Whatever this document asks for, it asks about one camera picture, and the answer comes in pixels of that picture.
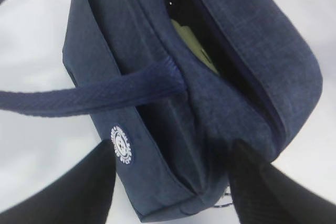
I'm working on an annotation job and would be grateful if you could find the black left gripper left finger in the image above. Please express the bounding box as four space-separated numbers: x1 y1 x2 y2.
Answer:
1 140 116 223

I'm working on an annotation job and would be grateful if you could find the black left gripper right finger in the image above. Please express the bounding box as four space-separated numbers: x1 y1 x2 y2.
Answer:
228 140 335 224

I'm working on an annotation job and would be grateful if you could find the dark blue lunch bag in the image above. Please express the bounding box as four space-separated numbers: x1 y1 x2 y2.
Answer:
1 0 322 222

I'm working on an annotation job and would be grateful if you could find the glass container with green lid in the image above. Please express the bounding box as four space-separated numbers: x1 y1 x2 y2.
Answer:
171 19 219 74

